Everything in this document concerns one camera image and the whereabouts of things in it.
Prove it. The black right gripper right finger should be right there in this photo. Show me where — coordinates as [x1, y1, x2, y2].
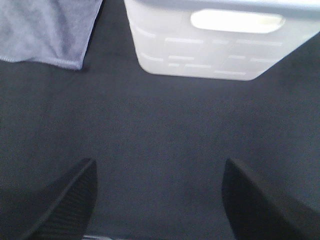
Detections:
[221, 159, 320, 240]

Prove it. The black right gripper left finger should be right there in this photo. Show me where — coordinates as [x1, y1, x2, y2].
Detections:
[0, 158, 97, 240]

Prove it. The dark navy towel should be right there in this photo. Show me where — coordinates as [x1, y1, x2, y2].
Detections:
[0, 0, 102, 70]

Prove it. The black table cloth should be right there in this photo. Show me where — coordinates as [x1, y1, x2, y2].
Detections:
[0, 0, 320, 240]

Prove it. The white plastic storage basket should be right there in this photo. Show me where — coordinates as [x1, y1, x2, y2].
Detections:
[124, 0, 320, 81]

